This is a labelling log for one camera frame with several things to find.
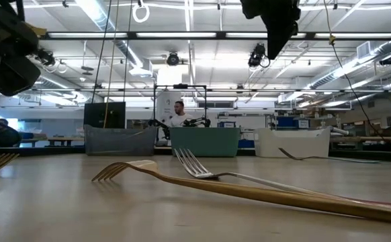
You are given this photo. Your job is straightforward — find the white plastic bin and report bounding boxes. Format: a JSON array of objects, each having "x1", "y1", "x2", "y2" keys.
[{"x1": 253, "y1": 126, "x2": 332, "y2": 159}]

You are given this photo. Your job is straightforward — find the white hanging ring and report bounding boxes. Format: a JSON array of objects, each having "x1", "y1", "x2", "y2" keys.
[{"x1": 132, "y1": 0, "x2": 150, "y2": 24}]

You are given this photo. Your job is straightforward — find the black aluminium table frame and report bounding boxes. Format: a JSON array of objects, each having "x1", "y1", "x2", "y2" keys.
[{"x1": 0, "y1": 145, "x2": 391, "y2": 163}]

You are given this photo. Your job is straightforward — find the wooden top workbench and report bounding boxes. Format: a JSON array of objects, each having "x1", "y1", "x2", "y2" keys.
[
  {"x1": 20, "y1": 135, "x2": 85, "y2": 148},
  {"x1": 329, "y1": 135, "x2": 391, "y2": 143}
]

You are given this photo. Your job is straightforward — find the black hanging cable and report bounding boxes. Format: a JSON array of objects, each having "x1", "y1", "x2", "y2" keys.
[
  {"x1": 91, "y1": 0, "x2": 113, "y2": 104},
  {"x1": 123, "y1": 0, "x2": 133, "y2": 103}
]

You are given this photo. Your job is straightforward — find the grey translucent plastic bin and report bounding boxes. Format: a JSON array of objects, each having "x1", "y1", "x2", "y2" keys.
[{"x1": 83, "y1": 124, "x2": 159, "y2": 157}]

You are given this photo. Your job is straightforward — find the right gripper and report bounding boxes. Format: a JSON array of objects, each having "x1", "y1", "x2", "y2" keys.
[{"x1": 241, "y1": 0, "x2": 301, "y2": 61}]

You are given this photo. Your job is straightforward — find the yellow hanging cable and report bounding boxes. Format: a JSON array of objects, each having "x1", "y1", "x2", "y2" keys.
[{"x1": 103, "y1": 0, "x2": 121, "y2": 128}]

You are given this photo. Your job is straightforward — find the white banner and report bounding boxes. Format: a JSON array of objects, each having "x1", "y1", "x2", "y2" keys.
[{"x1": 156, "y1": 91, "x2": 182, "y2": 128}]

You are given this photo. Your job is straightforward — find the teal plastic bin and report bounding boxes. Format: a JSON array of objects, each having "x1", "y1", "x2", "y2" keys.
[{"x1": 169, "y1": 126, "x2": 241, "y2": 158}]

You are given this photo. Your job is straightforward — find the black camera with cable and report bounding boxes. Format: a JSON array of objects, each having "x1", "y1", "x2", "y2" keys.
[{"x1": 247, "y1": 42, "x2": 271, "y2": 69}]

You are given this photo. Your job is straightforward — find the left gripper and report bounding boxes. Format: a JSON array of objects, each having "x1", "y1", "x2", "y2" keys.
[{"x1": 0, "y1": 0, "x2": 42, "y2": 97}]

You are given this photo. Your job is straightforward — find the dark fork blue handle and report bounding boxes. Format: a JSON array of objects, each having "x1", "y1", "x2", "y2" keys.
[{"x1": 278, "y1": 147, "x2": 382, "y2": 165}]

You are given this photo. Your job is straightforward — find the black cabinet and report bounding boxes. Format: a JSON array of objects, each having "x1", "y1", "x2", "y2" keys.
[{"x1": 83, "y1": 102, "x2": 127, "y2": 130}]

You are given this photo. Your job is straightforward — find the black overhead camera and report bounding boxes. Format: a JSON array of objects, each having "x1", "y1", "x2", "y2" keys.
[{"x1": 166, "y1": 52, "x2": 181, "y2": 67}]

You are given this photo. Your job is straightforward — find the silver fork orange handle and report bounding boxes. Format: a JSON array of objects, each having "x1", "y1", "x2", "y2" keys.
[{"x1": 174, "y1": 147, "x2": 391, "y2": 211}]

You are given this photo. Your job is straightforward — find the blue storage bin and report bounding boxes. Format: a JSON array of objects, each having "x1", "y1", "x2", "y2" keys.
[{"x1": 275, "y1": 116, "x2": 311, "y2": 130}]

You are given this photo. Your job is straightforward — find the black overhead rig beam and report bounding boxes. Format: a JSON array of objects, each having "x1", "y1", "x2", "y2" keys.
[{"x1": 40, "y1": 31, "x2": 391, "y2": 41}]

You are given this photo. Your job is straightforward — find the yellow tape tag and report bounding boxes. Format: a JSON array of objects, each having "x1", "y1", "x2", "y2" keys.
[{"x1": 30, "y1": 25, "x2": 48, "y2": 38}]

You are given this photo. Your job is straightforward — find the person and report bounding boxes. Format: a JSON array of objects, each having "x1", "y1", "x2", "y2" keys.
[
  {"x1": 0, "y1": 118, "x2": 22, "y2": 148},
  {"x1": 169, "y1": 100, "x2": 196, "y2": 128}
]

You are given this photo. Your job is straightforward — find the black cable with yellow tag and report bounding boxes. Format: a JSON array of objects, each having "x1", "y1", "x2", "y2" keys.
[{"x1": 322, "y1": 0, "x2": 391, "y2": 149}]

